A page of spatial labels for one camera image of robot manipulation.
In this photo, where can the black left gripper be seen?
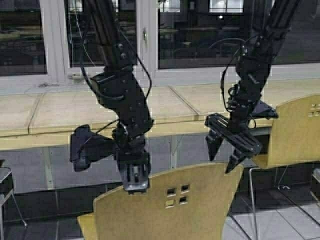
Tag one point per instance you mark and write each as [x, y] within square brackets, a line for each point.
[132, 159]

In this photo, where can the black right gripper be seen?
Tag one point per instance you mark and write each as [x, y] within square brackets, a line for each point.
[244, 143]

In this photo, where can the yellow wooden chair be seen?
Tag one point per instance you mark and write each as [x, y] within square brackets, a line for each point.
[186, 203]
[294, 139]

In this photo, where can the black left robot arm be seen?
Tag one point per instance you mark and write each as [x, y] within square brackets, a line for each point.
[116, 89]

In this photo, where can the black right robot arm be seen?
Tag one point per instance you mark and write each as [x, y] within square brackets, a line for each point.
[253, 66]

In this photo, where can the long wooden counter table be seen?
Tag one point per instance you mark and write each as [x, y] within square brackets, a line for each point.
[35, 120]

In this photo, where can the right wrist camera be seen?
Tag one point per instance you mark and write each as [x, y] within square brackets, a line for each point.
[264, 111]

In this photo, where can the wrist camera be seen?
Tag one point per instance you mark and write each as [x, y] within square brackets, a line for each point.
[87, 147]
[264, 111]

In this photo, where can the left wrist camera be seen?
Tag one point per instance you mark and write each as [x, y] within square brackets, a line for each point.
[87, 147]

